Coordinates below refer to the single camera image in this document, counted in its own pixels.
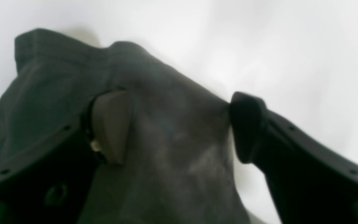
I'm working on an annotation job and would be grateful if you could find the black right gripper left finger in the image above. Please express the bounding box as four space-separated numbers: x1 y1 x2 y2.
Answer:
0 90 131 224

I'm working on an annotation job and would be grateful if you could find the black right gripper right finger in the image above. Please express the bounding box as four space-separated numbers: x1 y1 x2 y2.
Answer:
230 92 358 224

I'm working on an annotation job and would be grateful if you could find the dark grey T-shirt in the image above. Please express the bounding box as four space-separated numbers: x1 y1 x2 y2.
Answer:
0 29 250 224

